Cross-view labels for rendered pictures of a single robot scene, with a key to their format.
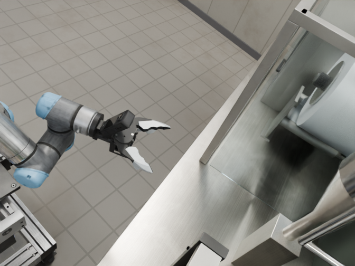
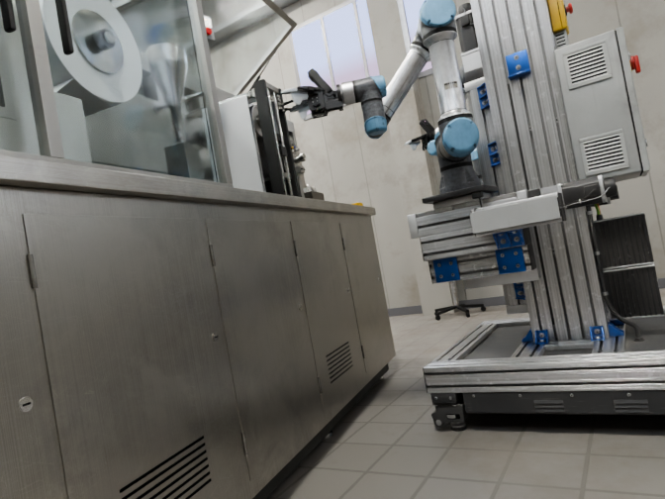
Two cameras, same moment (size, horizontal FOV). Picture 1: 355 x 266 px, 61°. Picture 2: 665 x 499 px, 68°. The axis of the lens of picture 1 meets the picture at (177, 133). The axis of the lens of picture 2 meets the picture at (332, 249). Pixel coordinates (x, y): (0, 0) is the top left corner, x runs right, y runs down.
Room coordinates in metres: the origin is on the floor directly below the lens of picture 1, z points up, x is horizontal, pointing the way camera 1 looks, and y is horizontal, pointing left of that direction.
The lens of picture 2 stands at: (2.17, 0.35, 0.65)
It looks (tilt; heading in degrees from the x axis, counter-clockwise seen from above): 1 degrees up; 189
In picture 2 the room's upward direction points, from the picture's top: 10 degrees counter-clockwise
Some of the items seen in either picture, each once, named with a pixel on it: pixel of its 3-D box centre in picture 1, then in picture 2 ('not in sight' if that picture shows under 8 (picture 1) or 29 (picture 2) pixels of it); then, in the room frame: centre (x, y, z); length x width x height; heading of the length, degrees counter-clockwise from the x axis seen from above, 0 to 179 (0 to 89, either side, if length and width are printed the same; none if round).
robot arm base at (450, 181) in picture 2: not in sight; (458, 178); (0.33, 0.57, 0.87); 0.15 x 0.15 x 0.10
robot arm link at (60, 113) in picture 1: (60, 111); (369, 89); (0.48, 0.32, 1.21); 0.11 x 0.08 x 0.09; 94
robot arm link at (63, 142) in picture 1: (58, 136); (374, 119); (0.46, 0.31, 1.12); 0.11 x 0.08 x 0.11; 4
